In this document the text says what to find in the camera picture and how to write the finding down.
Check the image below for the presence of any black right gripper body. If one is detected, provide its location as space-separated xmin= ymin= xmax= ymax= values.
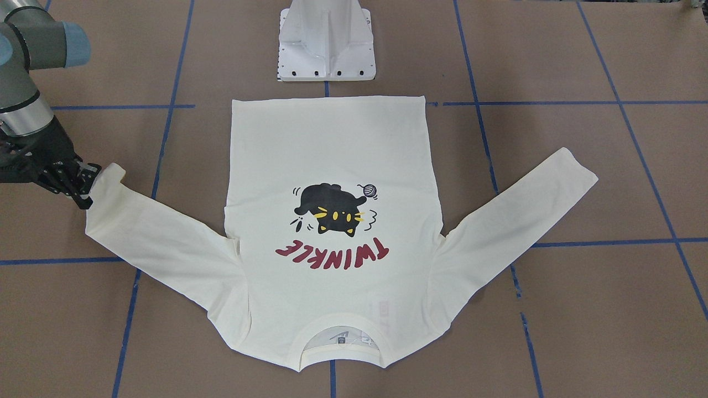
xmin=1 ymin=118 xmax=84 ymax=194

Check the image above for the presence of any cream long-sleeve Twinkle shirt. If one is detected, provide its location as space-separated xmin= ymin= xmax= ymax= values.
xmin=85 ymin=96 xmax=597 ymax=372

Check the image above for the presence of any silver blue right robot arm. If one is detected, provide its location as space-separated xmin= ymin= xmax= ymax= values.
xmin=1 ymin=1 xmax=101 ymax=210

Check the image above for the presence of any white camera post with base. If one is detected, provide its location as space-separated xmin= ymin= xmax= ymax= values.
xmin=277 ymin=1 xmax=377 ymax=82

